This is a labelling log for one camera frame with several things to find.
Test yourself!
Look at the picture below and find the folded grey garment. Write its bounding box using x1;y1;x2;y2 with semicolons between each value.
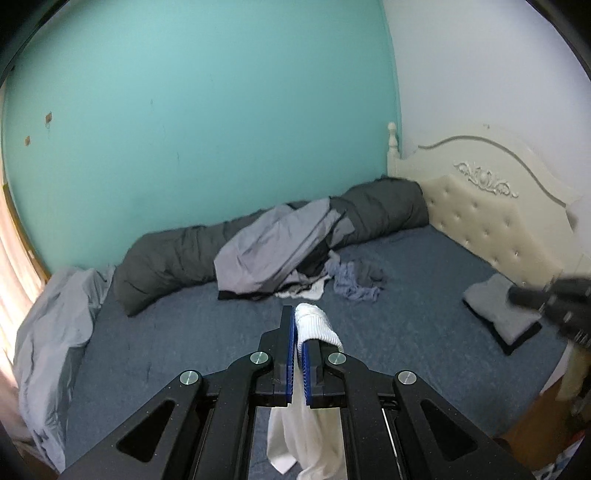
463;273;540;343

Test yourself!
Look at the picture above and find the cream tufted headboard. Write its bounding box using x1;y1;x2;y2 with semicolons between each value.
387;123;590;286

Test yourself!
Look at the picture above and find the blue-grey crumpled garment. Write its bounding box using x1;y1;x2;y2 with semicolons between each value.
325;251;387;302

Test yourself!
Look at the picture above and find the black and white garment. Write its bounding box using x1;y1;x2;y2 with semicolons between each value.
274;276;331;301

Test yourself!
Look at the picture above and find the dark grey rolled duvet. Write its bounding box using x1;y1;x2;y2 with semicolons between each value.
113;177;429;317

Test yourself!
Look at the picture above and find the light grey blanket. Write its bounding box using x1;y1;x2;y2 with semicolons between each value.
13;266;115;472

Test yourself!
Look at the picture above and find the grey shirt pile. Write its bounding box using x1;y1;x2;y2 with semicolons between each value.
213;198;355;300

